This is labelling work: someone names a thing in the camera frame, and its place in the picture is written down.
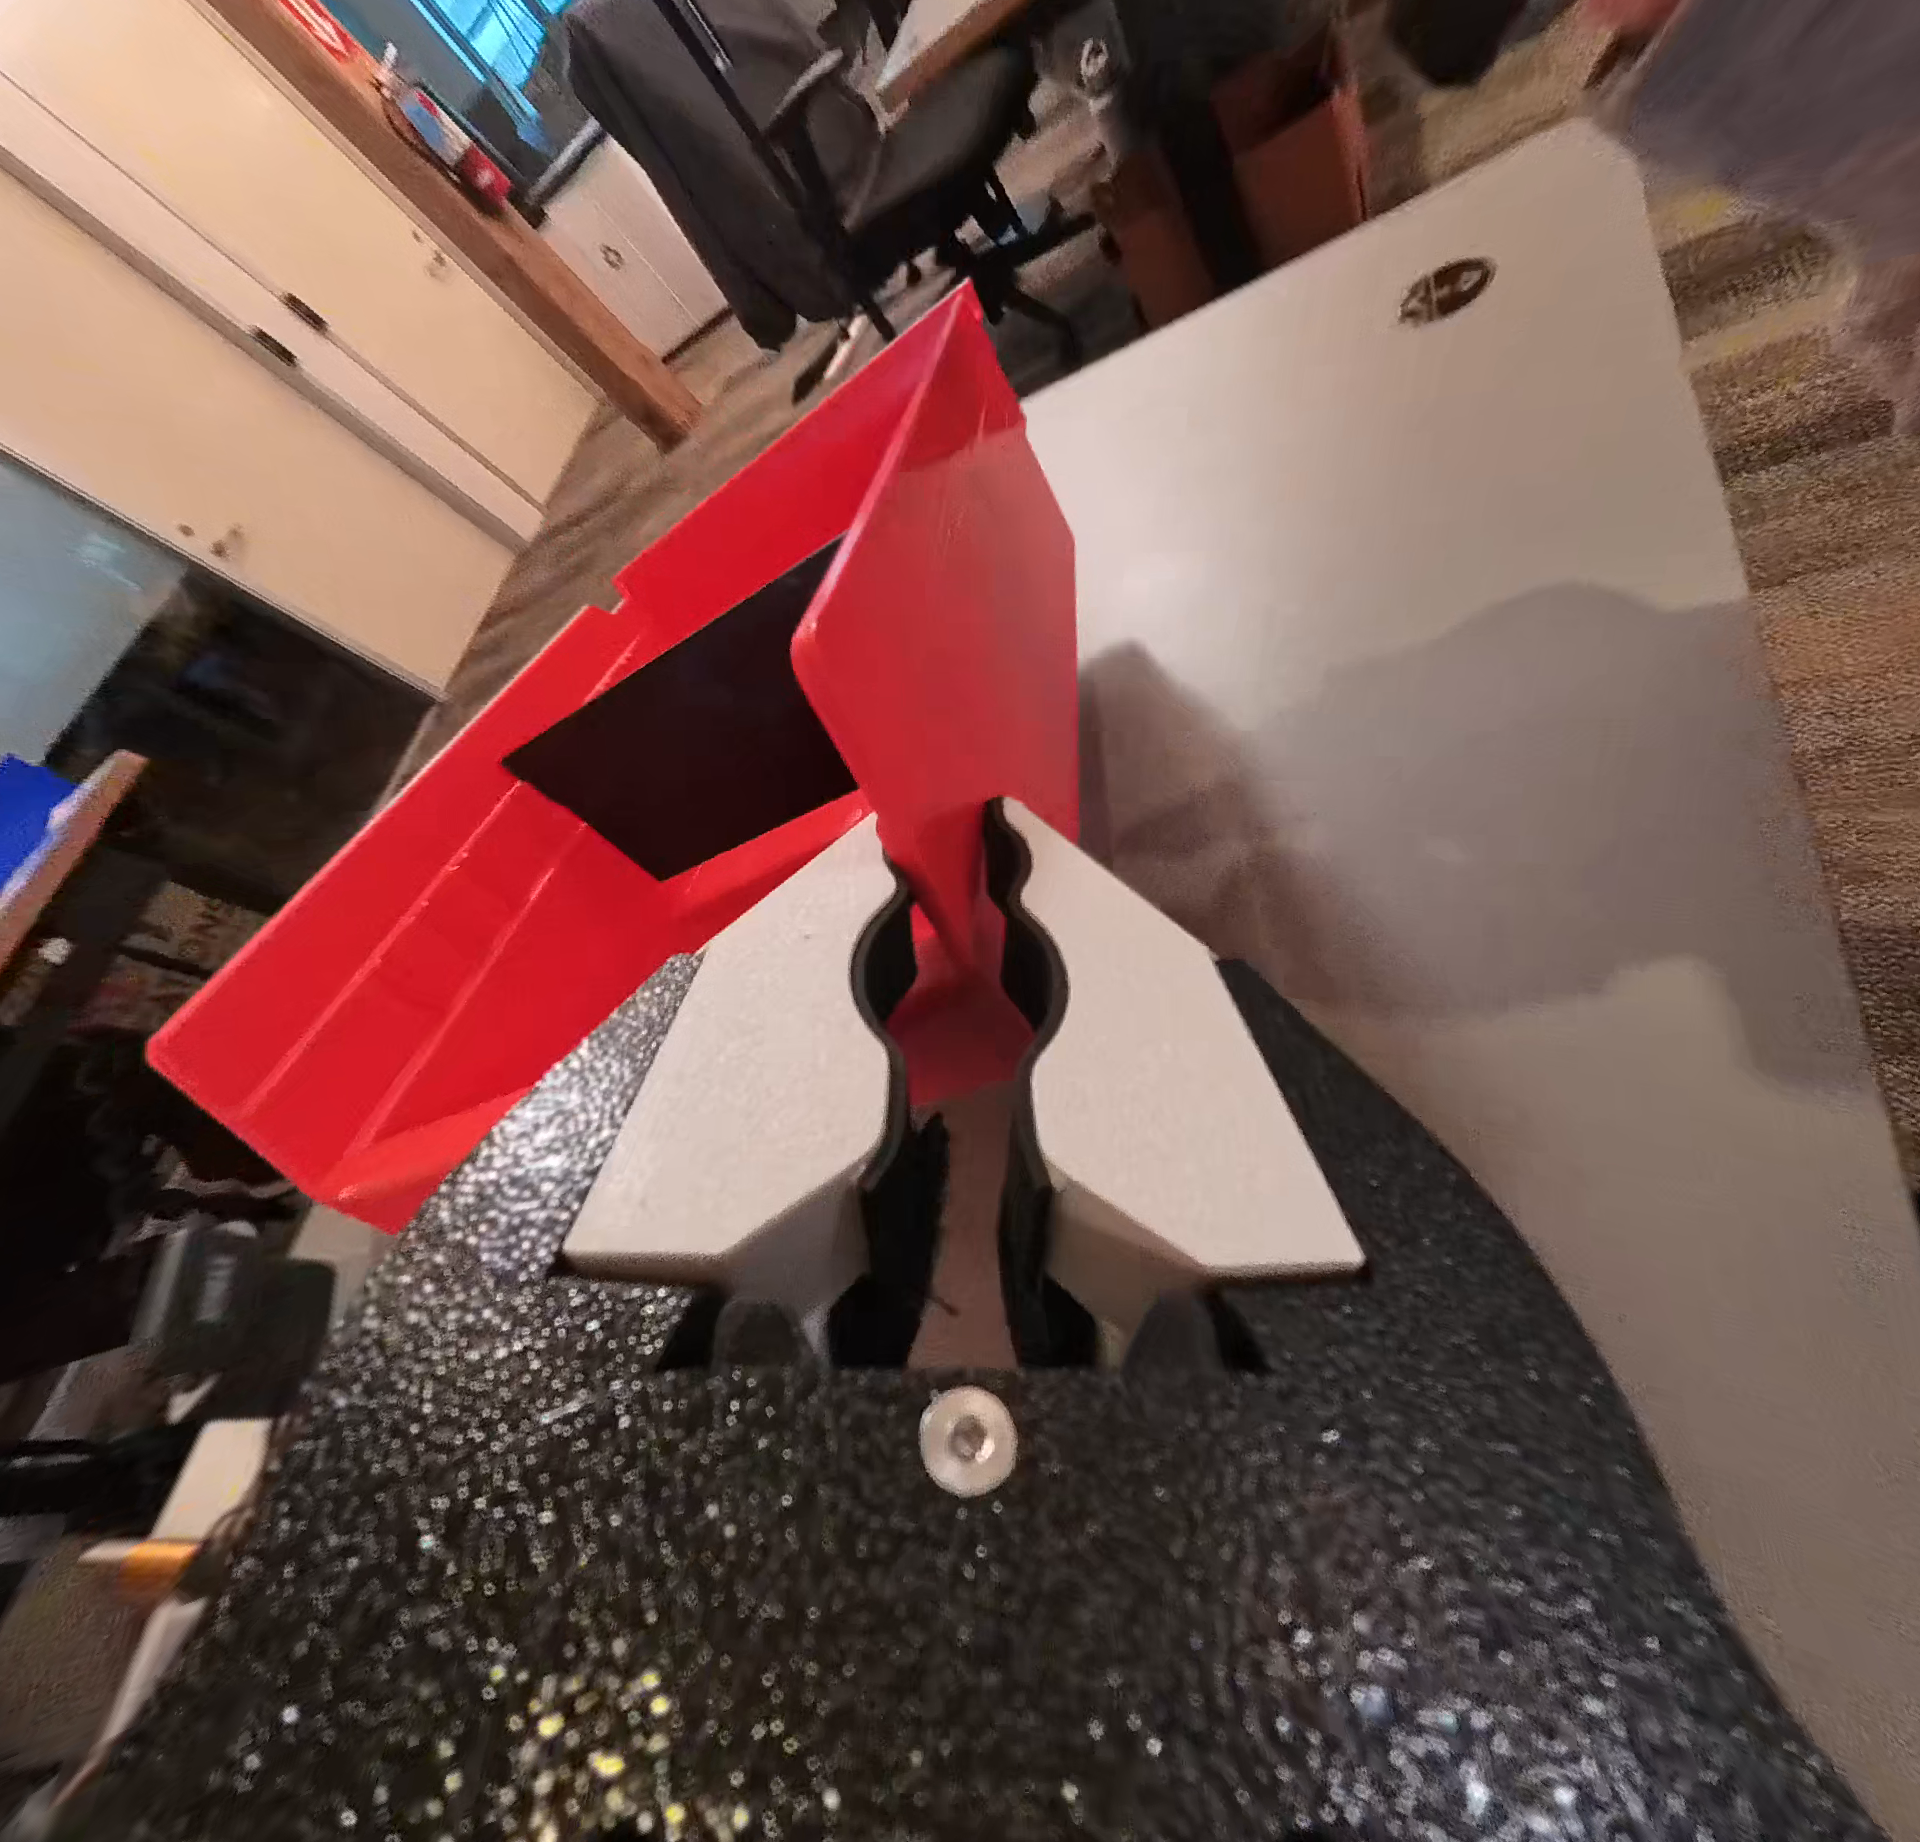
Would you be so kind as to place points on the white wall cabinets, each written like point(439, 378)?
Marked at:
point(225, 295)

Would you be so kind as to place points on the glass partition window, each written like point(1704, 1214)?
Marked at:
point(76, 582)

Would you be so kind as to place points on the red plastic bin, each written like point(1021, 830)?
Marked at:
point(945, 642)

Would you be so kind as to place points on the blue storage bin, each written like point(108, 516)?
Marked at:
point(26, 815)

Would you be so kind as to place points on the wooden desk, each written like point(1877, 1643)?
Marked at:
point(90, 838)

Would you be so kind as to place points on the brown cardboard box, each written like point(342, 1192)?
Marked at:
point(1275, 175)

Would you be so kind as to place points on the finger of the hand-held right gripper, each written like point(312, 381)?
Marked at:
point(1831, 71)

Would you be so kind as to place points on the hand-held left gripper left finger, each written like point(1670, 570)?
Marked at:
point(736, 1123)

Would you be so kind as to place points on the wooden counter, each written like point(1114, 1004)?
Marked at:
point(600, 343)

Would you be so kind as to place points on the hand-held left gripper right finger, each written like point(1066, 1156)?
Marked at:
point(1171, 1123)

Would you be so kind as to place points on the red item on counter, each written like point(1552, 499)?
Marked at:
point(480, 175)

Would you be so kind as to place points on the black office chair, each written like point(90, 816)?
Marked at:
point(900, 147)

